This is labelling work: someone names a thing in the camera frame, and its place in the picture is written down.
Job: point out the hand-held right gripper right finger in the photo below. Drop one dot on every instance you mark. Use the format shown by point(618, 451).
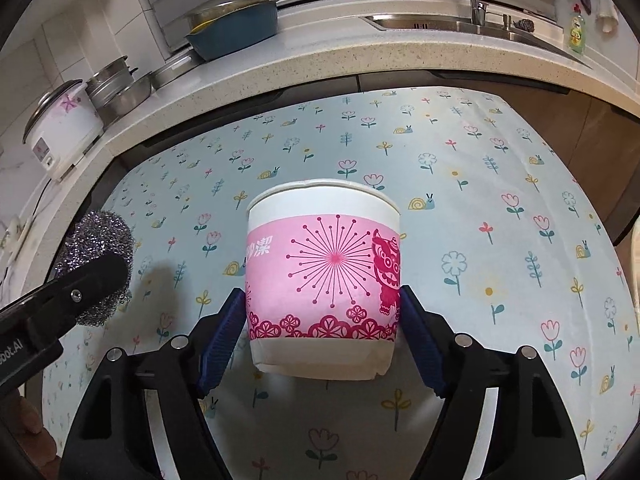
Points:
point(420, 340)

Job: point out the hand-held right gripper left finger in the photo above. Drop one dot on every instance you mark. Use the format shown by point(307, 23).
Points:
point(225, 340)

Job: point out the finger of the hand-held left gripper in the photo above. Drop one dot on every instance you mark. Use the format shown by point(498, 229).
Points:
point(85, 285)

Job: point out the steel wool scrubber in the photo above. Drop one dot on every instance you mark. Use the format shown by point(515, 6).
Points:
point(95, 240)

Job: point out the pink white paper cup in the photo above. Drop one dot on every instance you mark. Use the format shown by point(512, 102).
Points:
point(325, 270)

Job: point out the person's left hand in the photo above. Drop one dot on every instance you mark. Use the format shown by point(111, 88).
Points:
point(27, 425)

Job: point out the floral light blue tablecloth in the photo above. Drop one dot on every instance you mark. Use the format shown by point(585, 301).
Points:
point(450, 185)

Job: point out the white rice cooker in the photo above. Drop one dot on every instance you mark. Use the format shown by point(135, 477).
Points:
point(65, 125)

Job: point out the steel bowl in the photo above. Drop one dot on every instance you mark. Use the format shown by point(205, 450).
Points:
point(137, 92)

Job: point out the stacked steel pots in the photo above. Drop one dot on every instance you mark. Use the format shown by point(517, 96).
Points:
point(107, 82)

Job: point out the steel tray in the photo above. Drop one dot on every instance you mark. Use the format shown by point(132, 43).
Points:
point(172, 72)

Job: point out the brown kitchen cabinet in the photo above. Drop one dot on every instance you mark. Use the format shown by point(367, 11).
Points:
point(615, 160)

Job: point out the blue basin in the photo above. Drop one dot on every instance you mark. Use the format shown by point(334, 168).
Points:
point(240, 30)

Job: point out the stainless steel sink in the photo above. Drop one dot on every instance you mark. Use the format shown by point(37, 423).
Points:
point(450, 24)

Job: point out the dark scouring ball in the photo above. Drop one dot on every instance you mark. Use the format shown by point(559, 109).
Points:
point(524, 26)

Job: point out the green dish soap bottle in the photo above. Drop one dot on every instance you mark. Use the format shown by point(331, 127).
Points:
point(577, 32)

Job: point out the white hanging cloth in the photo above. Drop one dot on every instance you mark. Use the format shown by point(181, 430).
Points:
point(606, 12)

